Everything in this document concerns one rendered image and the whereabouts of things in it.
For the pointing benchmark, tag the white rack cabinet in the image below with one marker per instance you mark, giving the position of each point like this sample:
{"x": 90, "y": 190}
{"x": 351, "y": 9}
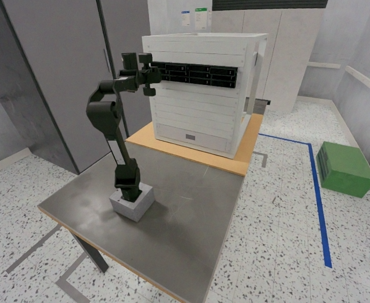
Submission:
{"x": 202, "y": 117}

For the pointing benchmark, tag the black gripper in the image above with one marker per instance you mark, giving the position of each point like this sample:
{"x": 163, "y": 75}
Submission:
{"x": 146, "y": 58}

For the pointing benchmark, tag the tan wooden board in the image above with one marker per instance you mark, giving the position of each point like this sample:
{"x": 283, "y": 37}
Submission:
{"x": 238, "y": 165}

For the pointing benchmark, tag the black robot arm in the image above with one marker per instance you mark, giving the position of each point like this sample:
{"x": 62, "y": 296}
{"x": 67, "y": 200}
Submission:
{"x": 106, "y": 116}

